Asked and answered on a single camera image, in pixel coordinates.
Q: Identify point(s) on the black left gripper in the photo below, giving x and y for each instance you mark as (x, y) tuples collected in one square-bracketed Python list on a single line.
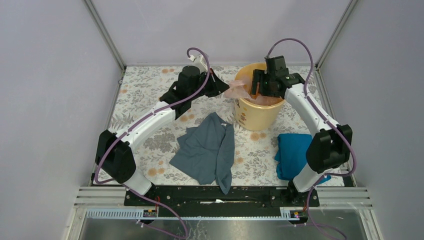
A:
[(217, 85)]

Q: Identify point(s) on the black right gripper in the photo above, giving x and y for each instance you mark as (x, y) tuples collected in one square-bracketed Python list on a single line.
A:
[(258, 76)]

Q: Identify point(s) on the pink plastic trash bag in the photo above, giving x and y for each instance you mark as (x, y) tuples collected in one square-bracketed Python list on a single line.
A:
[(241, 89)]

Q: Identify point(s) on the yellow plastic trash bin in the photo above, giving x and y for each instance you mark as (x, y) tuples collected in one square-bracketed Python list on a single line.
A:
[(251, 116)]

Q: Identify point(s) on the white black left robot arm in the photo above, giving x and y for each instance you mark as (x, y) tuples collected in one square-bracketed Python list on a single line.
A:
[(115, 150)]

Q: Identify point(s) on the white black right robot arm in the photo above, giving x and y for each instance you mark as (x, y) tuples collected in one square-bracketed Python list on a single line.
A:
[(329, 147)]

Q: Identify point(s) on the grey-blue shirt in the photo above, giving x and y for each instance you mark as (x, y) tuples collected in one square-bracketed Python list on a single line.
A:
[(206, 152)]

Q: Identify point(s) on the bright blue cloth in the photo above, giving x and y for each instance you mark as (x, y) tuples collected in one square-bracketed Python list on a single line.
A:
[(291, 154)]

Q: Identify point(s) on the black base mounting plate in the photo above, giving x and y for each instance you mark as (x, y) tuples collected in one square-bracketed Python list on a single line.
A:
[(241, 201)]

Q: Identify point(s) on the right aluminium frame post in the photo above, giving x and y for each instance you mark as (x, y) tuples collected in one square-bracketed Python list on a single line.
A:
[(337, 31)]

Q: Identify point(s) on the aluminium frame post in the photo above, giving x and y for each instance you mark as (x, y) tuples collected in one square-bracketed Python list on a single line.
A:
[(337, 31), (97, 19)]

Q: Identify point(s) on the left aluminium frame post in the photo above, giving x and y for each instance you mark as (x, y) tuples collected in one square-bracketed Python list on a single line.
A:
[(97, 19)]

